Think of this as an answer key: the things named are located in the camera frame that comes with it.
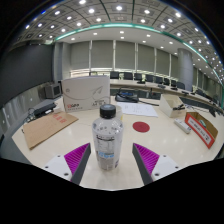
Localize clear black-capped drink bottle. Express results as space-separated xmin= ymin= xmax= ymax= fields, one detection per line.
xmin=92 ymin=103 xmax=125 ymax=172

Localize white paper carton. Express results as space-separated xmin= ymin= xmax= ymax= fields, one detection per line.
xmin=60 ymin=75 xmax=111 ymax=113

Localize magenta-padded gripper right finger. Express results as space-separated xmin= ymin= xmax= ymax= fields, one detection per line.
xmin=132 ymin=142 xmax=184 ymax=186

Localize black flat device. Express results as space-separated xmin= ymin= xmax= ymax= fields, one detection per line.
xmin=33 ymin=101 xmax=58 ymax=118

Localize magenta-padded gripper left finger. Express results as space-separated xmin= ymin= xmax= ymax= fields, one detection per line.
xmin=40 ymin=142 xmax=92 ymax=186

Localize black hand tool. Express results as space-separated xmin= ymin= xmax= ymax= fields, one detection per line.
xmin=172 ymin=103 xmax=186 ymax=112

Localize row of black chairs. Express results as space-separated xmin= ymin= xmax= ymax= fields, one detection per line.
xmin=109 ymin=70 xmax=188 ymax=90

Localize grey monitor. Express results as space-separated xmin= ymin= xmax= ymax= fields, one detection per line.
xmin=44 ymin=83 xmax=63 ymax=100

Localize flat round red coaster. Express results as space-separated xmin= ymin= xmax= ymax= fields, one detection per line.
xmin=132 ymin=121 xmax=151 ymax=134

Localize brown cardboard sheet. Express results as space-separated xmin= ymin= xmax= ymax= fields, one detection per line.
xmin=22 ymin=110 xmax=80 ymax=150

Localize white open cardboard box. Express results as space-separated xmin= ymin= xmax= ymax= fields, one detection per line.
xmin=158 ymin=94 xmax=187 ymax=119

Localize red-sided brown cardboard box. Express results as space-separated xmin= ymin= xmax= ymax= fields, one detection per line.
xmin=184 ymin=111 xmax=219 ymax=150

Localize ceiling lights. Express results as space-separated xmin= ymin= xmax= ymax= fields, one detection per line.
xmin=24 ymin=0 xmax=224 ymax=84

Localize white printed paper sheet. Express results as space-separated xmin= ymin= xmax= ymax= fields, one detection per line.
xmin=116 ymin=101 xmax=160 ymax=118

